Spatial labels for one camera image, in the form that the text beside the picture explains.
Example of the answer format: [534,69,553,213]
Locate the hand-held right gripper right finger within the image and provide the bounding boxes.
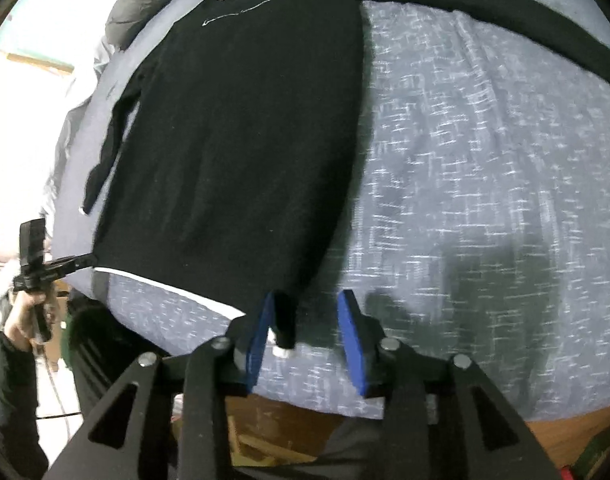
[336,289,562,480]

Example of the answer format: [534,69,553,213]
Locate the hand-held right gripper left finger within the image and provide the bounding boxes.
[44,291,279,480]

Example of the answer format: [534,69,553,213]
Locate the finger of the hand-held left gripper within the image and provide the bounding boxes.
[50,254,98,281]

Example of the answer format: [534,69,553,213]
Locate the black sweater white trim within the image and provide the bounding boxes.
[80,0,610,358]

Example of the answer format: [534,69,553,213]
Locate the person's left forearm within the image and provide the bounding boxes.
[0,332,48,480]

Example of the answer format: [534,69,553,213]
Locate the person's left hand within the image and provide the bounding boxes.
[4,289,50,350]

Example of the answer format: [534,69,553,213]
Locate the person's dark pants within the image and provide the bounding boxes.
[65,302,186,421]

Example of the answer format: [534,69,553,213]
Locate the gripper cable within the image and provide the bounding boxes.
[35,342,70,443]

